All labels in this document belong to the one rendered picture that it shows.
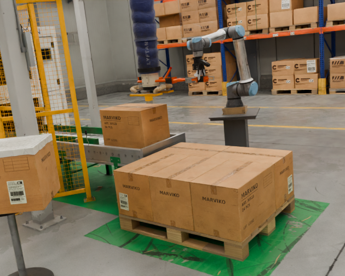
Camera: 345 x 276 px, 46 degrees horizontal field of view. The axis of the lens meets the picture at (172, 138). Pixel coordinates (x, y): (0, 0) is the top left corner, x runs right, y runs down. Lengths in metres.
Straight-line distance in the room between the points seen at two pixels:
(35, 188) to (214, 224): 1.27
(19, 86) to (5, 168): 1.32
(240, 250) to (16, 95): 2.28
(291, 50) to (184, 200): 9.58
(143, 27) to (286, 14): 7.33
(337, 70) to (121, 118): 7.25
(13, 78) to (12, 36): 0.36
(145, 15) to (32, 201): 2.08
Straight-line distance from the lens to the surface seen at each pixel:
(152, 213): 3.35
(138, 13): 3.95
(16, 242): 3.01
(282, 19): 10.96
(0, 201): 2.72
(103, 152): 4.23
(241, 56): 4.27
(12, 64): 3.79
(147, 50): 3.94
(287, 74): 10.98
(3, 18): 3.81
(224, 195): 2.86
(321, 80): 10.58
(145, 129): 3.98
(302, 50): 12.18
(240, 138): 4.44
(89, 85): 7.11
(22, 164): 2.60
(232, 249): 3.02
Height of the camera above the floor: 1.52
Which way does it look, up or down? 13 degrees down
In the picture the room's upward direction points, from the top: 6 degrees counter-clockwise
